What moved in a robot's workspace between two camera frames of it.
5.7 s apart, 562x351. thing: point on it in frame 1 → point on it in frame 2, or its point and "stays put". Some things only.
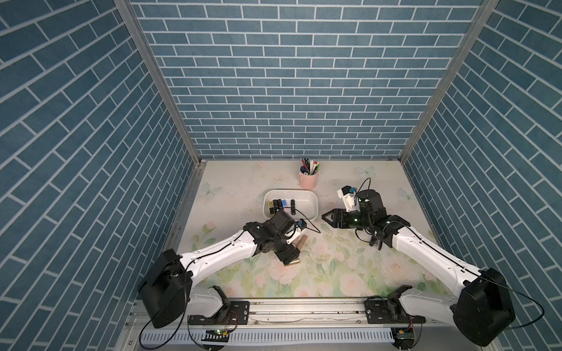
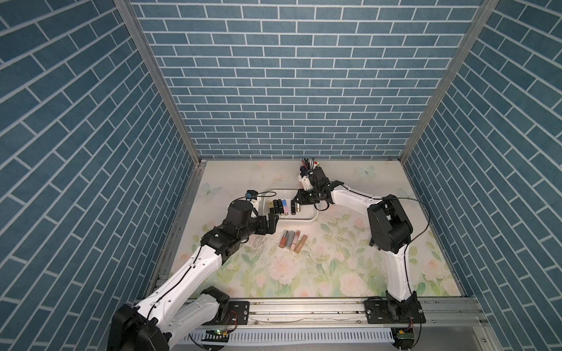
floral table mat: (229, 197) stays put
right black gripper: (335, 216) → (301, 198)
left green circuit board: (216, 335) stays put
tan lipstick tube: (302, 241) stays put
